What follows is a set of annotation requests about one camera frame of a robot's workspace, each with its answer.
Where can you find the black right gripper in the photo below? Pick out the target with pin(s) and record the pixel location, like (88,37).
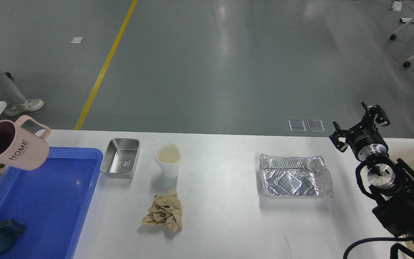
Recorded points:
(363,138)

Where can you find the aluminium foil tray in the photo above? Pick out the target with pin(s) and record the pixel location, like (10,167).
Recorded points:
(295,176)

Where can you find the stainless steel rectangular container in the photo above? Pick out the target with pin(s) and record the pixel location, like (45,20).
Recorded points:
(120,159)

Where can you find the pink HOME mug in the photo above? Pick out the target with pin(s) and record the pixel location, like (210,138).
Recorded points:
(21,148)

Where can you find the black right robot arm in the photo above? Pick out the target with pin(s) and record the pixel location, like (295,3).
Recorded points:
(389,183)

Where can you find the right clear floor plate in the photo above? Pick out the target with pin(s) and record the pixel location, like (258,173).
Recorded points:
(315,125)

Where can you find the clear floor plate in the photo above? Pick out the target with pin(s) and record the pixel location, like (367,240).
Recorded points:
(297,125)
(315,125)

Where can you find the left clear floor plate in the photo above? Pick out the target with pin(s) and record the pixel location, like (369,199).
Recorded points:
(297,125)

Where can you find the white paper cup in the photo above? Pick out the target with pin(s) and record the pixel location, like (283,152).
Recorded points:
(169,159)

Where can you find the crumpled brown paper napkin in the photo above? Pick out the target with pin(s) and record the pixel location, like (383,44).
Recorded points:
(165,210)

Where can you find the blue plastic tray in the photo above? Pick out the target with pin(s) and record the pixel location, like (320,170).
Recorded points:
(50,201)

